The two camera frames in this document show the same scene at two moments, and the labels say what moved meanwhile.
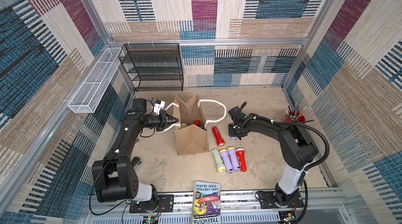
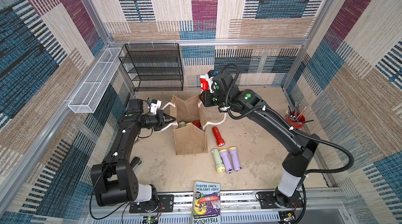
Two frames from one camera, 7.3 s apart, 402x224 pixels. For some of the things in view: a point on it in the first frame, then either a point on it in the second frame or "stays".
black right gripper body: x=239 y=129 -> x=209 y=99
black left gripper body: x=157 y=122 stays
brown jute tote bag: x=190 y=140 stays
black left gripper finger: x=170 y=120 stays
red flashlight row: x=241 y=155 -> x=204 y=83
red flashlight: x=220 y=141 stays
